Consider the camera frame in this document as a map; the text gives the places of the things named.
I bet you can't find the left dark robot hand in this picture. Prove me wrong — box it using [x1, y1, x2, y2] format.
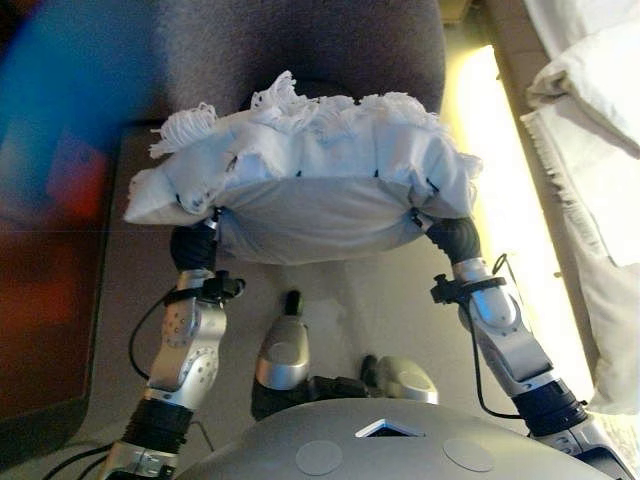
[169, 207, 224, 275]

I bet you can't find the right dark robot hand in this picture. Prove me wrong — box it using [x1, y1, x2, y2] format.
[409, 209, 482, 265]

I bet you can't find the white frilled cushion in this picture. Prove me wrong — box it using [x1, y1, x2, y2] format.
[122, 69, 484, 266]

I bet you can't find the left silver robot leg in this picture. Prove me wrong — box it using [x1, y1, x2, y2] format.
[249, 289, 311, 421]

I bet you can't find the silver robot leg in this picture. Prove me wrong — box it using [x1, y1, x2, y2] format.
[249, 289, 311, 421]
[359, 353, 440, 406]

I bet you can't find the right silver robot leg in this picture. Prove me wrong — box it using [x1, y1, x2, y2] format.
[359, 353, 440, 406]

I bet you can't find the white fringed throw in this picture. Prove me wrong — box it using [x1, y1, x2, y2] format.
[519, 109, 640, 416]

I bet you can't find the dark framed glass panel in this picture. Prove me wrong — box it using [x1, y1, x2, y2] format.
[0, 0, 161, 451]

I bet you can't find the white bed pillow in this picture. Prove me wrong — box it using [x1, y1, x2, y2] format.
[524, 19, 640, 161]

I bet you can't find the grey robot torso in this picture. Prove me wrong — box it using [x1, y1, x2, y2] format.
[174, 397, 626, 480]

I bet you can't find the grey fabric armchair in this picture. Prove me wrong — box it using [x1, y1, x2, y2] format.
[154, 0, 446, 126]

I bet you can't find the white bed sheet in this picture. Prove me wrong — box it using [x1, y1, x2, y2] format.
[522, 0, 640, 51]

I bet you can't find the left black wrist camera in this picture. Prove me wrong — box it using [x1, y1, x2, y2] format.
[202, 272, 247, 304]

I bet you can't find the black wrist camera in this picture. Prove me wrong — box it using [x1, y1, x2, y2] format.
[202, 272, 247, 304]
[430, 273, 457, 304]

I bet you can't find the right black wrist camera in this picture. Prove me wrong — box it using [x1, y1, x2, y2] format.
[430, 273, 457, 304]

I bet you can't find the left thin black wrist cable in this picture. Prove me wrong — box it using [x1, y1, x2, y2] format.
[128, 299, 171, 381]

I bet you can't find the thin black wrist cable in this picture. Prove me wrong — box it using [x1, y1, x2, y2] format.
[469, 252, 524, 419]
[128, 299, 171, 381]

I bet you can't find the right thin black wrist cable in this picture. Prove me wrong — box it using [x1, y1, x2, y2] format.
[469, 252, 524, 419]

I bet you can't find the thick dark cable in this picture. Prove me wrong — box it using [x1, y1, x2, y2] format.
[42, 444, 111, 480]

